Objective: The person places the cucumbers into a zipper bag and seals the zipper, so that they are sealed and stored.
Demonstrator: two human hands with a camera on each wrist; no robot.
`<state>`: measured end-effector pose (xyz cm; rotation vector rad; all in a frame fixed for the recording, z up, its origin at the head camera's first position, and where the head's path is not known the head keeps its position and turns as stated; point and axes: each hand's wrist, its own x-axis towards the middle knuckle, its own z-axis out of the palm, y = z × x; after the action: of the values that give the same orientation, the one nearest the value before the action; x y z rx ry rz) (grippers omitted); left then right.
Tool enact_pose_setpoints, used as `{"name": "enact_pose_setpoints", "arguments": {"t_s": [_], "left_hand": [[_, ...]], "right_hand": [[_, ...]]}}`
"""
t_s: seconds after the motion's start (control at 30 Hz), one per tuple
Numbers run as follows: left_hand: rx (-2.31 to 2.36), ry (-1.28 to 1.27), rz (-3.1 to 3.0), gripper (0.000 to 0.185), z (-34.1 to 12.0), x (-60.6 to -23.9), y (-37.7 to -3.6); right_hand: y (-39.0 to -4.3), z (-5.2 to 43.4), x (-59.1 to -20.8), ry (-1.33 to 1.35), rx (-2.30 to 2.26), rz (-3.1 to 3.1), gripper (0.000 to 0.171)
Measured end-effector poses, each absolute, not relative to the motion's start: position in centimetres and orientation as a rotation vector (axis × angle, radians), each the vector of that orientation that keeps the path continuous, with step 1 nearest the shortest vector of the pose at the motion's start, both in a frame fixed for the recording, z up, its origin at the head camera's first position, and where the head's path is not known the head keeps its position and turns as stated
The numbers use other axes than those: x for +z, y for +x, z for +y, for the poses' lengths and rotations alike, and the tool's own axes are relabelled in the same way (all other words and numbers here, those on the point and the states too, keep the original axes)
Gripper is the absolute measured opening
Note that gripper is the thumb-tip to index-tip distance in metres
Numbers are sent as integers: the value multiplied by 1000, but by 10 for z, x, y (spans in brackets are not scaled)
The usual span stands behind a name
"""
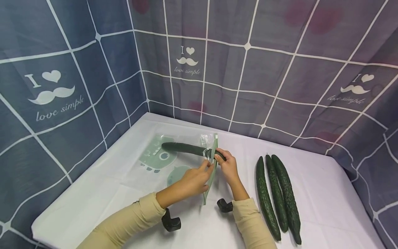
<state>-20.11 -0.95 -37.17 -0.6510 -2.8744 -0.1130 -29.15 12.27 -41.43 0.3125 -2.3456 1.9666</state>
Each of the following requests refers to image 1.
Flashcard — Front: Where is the person's right hand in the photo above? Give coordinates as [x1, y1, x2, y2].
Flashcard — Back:
[214, 148, 242, 186]

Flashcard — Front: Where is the person's left hand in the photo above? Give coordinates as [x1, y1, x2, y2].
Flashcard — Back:
[155, 160, 215, 209]

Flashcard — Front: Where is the person's left forearm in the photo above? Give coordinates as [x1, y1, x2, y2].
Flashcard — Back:
[76, 192, 167, 249]

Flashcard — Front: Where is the clear printed zip bag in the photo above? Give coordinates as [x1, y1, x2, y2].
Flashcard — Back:
[139, 133, 220, 206]

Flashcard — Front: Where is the dark green cucumber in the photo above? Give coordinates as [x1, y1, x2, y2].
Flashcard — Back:
[271, 154, 302, 246]
[256, 156, 282, 242]
[265, 154, 289, 233]
[161, 142, 227, 162]

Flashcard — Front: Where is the person's right forearm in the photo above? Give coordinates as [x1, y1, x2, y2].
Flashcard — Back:
[231, 179, 278, 249]

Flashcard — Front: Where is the black wrist band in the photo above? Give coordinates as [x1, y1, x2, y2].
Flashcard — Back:
[161, 208, 182, 232]
[217, 199, 233, 213]

